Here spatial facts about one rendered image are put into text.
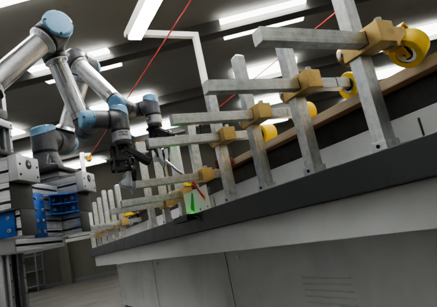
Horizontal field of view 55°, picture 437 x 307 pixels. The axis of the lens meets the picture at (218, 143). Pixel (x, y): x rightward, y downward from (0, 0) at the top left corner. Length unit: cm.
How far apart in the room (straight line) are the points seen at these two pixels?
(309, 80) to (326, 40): 25
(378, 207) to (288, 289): 81
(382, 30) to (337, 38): 11
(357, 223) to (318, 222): 14
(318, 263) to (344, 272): 13
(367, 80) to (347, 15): 16
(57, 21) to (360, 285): 143
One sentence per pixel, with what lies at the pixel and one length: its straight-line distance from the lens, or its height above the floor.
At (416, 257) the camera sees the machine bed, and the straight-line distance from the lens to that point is 127.
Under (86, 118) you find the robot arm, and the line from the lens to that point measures 166.
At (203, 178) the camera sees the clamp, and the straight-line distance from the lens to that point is 173.
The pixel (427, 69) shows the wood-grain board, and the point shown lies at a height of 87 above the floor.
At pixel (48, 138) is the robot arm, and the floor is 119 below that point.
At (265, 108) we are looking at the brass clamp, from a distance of 134.
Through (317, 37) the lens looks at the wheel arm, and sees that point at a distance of 90.
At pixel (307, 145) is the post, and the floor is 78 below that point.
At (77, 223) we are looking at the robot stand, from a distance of 198.
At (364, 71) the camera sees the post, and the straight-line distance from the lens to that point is 101.
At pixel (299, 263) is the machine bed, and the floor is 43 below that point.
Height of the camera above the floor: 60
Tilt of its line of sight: 12 degrees up
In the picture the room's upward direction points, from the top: 12 degrees counter-clockwise
